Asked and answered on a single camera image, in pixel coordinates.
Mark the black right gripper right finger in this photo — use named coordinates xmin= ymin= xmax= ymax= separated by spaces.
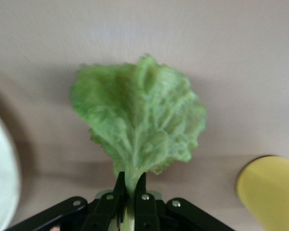
xmin=134 ymin=173 xmax=234 ymax=231

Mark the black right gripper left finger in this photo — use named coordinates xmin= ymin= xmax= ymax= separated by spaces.
xmin=4 ymin=171 xmax=126 ymax=231

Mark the green lettuce leaf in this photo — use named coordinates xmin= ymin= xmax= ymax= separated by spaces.
xmin=70 ymin=54 xmax=208 ymax=231

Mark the yellow squeeze bottle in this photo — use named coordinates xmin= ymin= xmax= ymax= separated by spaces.
xmin=236 ymin=155 xmax=289 ymax=231

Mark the pale beige round plate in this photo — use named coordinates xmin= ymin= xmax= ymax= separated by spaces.
xmin=0 ymin=103 xmax=22 ymax=231

